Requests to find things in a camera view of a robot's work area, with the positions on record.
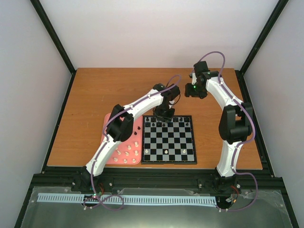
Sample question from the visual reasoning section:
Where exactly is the black white chessboard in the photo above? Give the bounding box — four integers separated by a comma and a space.
142, 115, 197, 164

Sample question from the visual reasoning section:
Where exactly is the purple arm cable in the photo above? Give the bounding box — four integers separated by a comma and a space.
83, 75, 182, 211
199, 51, 258, 212

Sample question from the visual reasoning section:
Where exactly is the left black corner post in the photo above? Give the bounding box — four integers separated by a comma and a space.
29, 0, 77, 75

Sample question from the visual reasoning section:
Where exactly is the right black corner post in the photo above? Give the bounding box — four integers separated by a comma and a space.
239, 0, 290, 75

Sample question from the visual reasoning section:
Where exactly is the black corner post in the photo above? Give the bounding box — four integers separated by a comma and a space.
239, 0, 290, 75
29, 0, 77, 75

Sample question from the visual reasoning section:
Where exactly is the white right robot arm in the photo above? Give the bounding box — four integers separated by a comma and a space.
185, 61, 253, 193

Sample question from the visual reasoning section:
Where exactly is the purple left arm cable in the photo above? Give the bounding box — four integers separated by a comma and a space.
83, 75, 182, 211

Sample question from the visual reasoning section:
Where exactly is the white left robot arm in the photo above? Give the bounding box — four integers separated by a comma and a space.
80, 84, 180, 191

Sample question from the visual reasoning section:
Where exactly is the light blue slotted cable duct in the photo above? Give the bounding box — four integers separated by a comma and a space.
37, 193, 217, 207

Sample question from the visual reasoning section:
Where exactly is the pink plastic tray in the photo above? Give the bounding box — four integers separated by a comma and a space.
106, 116, 143, 166

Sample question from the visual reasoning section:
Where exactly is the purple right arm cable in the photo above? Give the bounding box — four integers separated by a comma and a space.
199, 51, 258, 212

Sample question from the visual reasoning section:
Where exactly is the black aluminium frame rail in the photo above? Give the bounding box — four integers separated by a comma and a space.
30, 167, 285, 198

